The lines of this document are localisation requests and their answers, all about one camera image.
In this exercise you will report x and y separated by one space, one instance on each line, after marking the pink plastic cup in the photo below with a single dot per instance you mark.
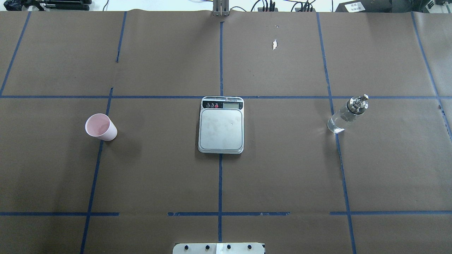
101 127

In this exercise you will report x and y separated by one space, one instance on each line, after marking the grey device with label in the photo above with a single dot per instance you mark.
394 6

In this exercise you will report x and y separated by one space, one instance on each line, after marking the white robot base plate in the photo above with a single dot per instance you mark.
220 248

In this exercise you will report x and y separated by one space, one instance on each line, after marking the white digital kitchen scale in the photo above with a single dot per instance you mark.
221 125

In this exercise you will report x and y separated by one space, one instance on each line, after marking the aluminium frame post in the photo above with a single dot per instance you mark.
221 8

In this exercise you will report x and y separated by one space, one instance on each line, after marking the brown paper table cover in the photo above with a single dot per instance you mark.
382 186

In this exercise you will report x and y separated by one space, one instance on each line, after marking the black tripod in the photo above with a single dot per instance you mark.
42 5

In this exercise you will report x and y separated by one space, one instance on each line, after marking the glass sauce bottle metal spout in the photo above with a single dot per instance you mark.
349 113

